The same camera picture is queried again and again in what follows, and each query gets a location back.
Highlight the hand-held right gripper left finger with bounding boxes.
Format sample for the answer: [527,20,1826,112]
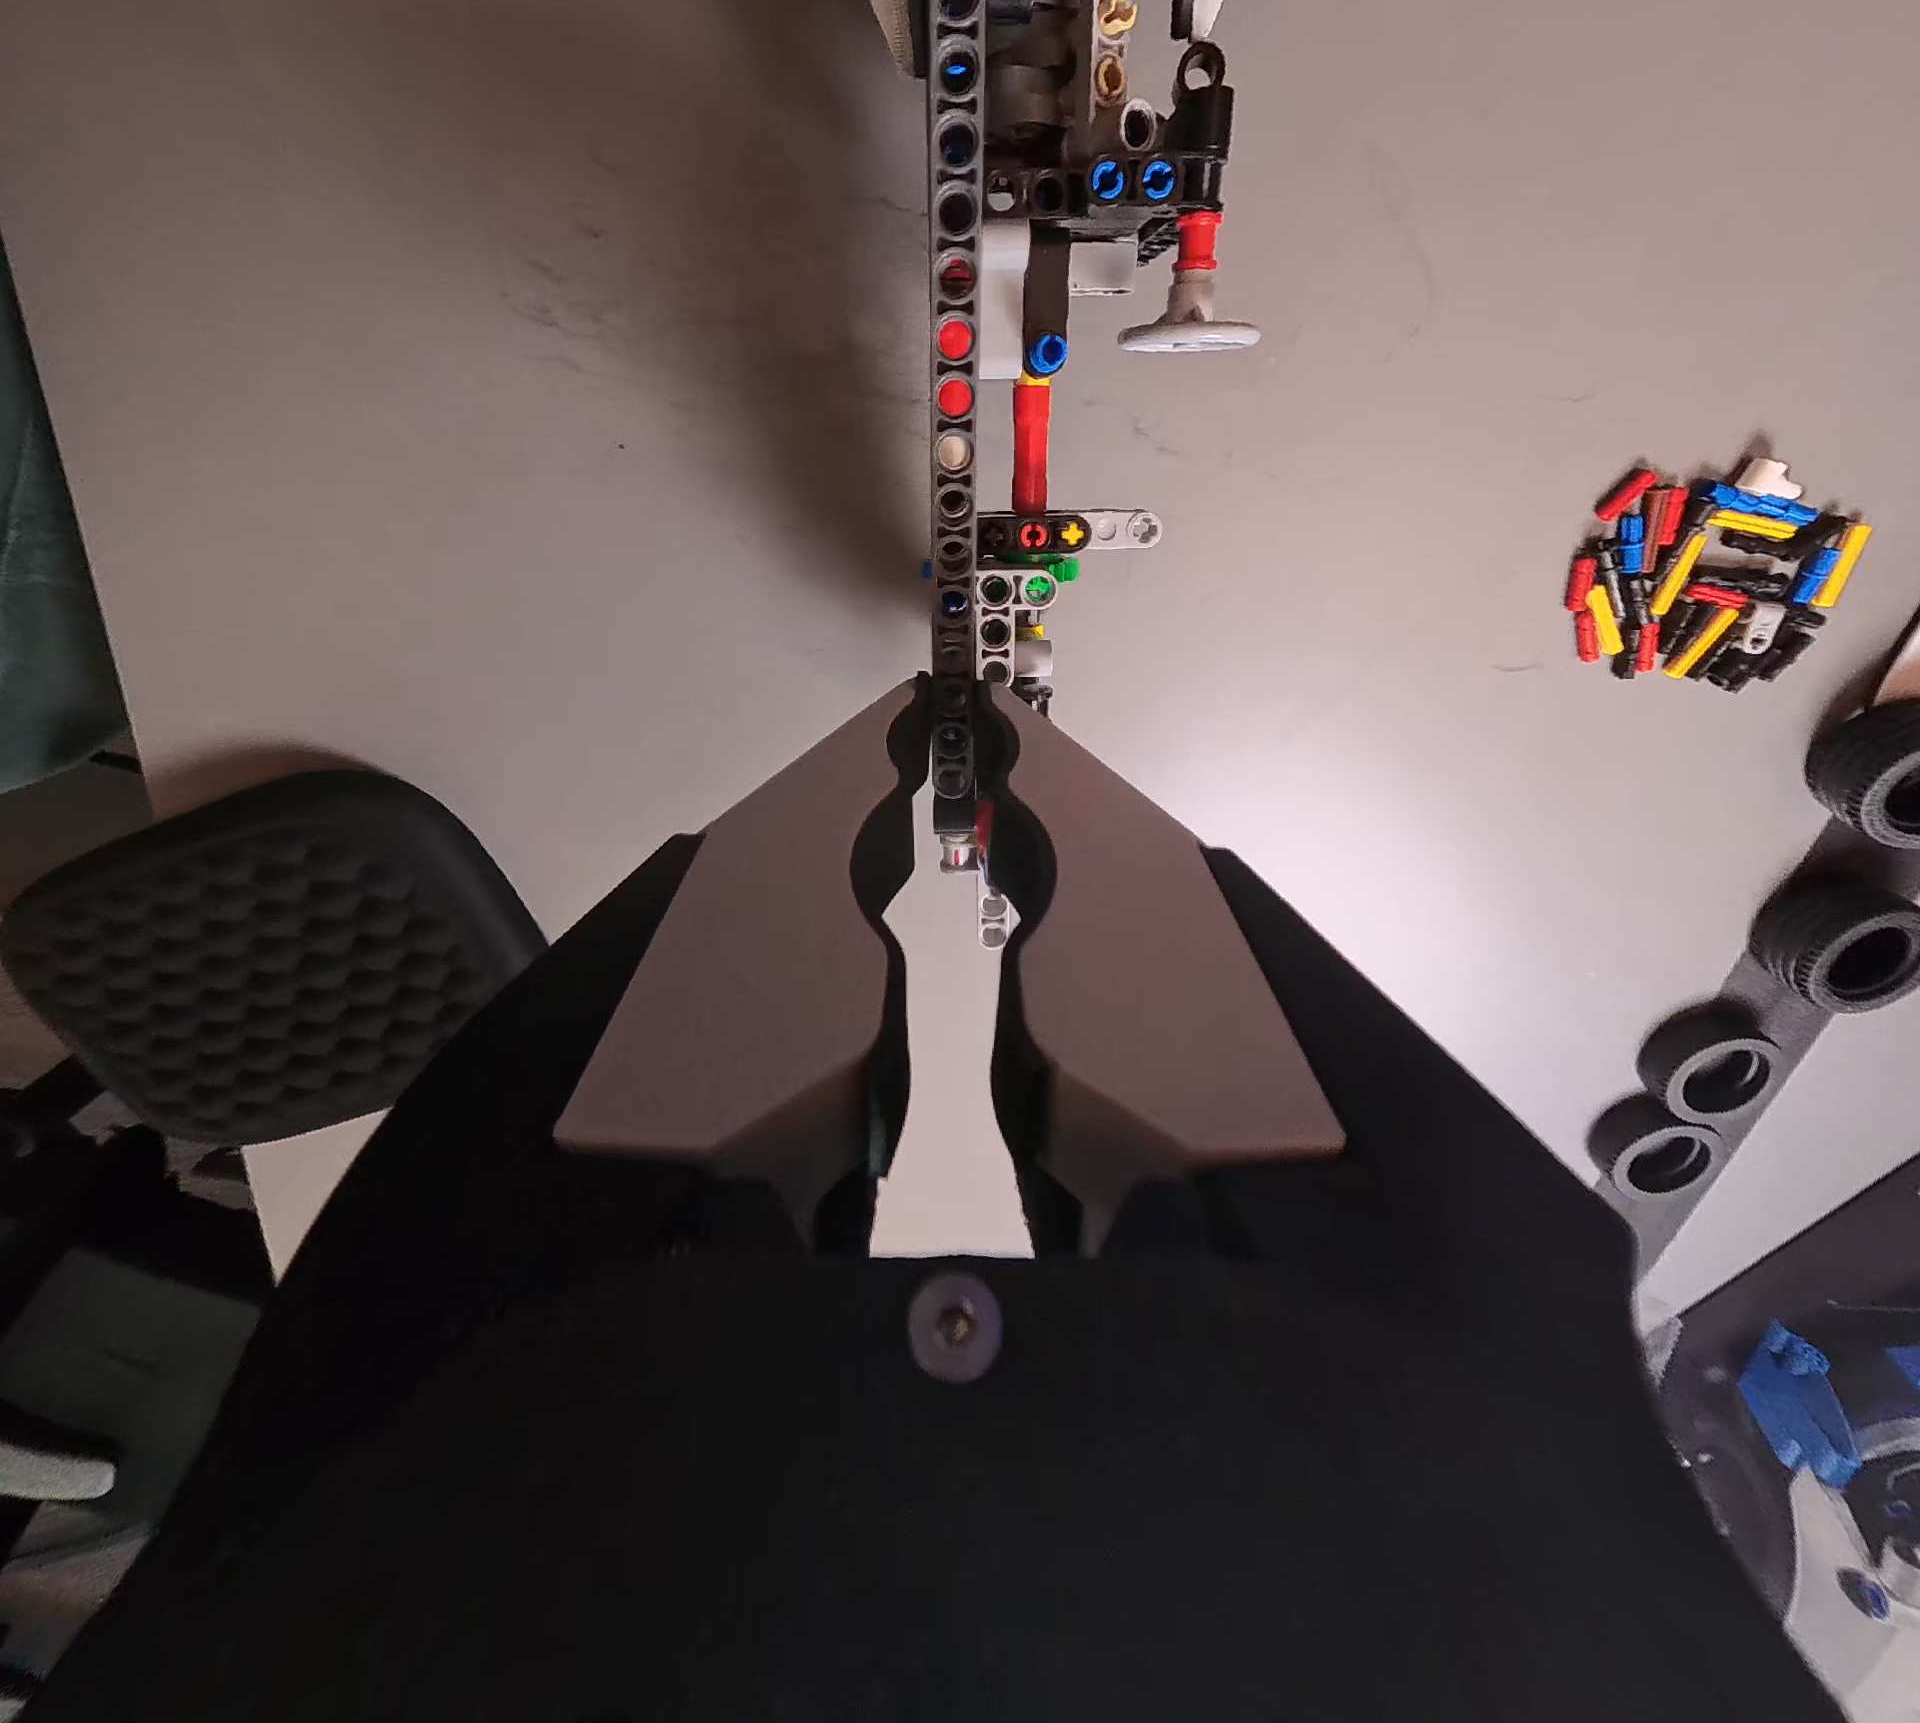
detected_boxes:
[555,673,923,1223]

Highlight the pile of coloured lego pins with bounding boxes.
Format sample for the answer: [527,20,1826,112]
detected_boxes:
[1562,450,1876,693]

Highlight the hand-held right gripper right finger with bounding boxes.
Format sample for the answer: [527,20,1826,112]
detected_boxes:
[987,685,1351,1217]

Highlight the lego technic assembly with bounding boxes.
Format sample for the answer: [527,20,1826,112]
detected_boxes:
[907,0,1264,953]

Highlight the black mesh chair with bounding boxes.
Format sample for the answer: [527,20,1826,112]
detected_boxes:
[0,769,553,1723]

